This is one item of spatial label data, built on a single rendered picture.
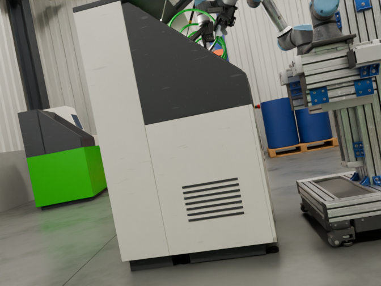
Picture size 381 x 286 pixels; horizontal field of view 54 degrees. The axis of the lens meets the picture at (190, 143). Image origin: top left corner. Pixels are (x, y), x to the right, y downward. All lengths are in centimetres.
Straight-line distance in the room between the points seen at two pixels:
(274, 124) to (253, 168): 509
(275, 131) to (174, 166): 512
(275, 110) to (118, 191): 519
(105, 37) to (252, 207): 120
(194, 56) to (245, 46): 702
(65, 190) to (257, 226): 421
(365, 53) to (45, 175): 484
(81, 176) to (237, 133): 408
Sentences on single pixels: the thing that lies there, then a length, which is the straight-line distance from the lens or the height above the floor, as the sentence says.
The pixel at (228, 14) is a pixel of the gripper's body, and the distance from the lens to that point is 215.
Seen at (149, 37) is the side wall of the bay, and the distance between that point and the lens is 209.
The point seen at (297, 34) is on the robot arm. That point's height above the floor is 120.
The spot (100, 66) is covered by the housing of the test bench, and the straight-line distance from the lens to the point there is 216.
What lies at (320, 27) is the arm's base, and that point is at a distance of 216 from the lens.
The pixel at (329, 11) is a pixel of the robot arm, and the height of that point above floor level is 115.
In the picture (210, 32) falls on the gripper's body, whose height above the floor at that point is 127.
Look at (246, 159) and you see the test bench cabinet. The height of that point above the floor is 51.
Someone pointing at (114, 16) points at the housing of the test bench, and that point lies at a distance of 218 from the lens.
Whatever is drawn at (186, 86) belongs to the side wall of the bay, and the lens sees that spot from 200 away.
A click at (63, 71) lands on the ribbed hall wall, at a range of 974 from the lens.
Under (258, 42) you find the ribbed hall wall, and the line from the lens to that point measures 905.
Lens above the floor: 70
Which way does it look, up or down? 1 degrees down
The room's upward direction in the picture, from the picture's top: 11 degrees counter-clockwise
